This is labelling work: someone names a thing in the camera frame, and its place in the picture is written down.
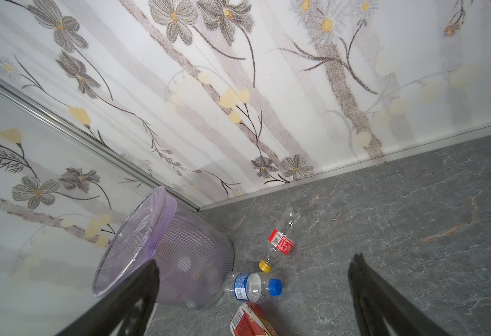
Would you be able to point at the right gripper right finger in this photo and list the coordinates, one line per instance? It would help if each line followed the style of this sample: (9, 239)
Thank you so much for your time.
(380, 309)

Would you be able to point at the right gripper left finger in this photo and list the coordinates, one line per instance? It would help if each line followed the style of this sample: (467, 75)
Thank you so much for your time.
(126, 310)

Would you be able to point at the purple lined waste bin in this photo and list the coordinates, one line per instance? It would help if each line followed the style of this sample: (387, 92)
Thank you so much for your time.
(193, 258)

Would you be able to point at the clear bottle blue label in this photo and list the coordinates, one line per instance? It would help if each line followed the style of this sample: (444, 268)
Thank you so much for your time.
(256, 287)

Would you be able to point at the clear bottle yellow cap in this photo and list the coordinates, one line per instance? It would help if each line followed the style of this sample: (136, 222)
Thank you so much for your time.
(282, 239)

